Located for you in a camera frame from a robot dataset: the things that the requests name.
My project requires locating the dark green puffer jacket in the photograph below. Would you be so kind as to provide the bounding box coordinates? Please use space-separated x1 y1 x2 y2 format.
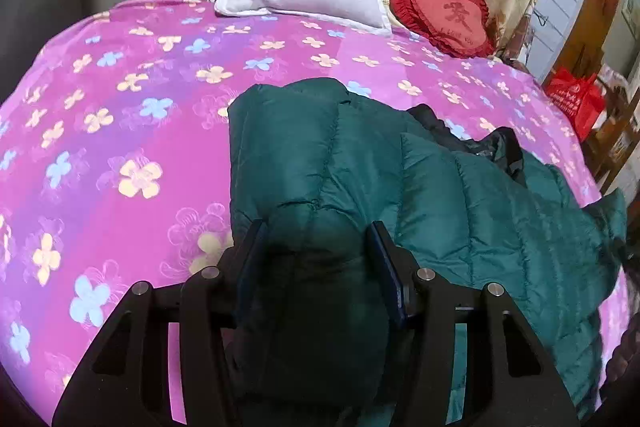
229 78 627 426

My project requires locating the wooden chair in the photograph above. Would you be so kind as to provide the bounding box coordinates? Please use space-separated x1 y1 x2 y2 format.
582 77 639 195

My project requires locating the red heart-shaped cushion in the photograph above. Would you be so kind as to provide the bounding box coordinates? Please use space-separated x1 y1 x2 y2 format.
388 0 496 58

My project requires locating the person's right hand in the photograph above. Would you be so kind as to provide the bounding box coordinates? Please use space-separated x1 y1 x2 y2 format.
600 263 639 399

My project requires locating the pink floral bed cover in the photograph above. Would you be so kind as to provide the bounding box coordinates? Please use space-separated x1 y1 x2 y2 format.
1 0 639 426

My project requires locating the red shopping bag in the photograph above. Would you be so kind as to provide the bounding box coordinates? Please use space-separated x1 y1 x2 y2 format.
544 67 605 142

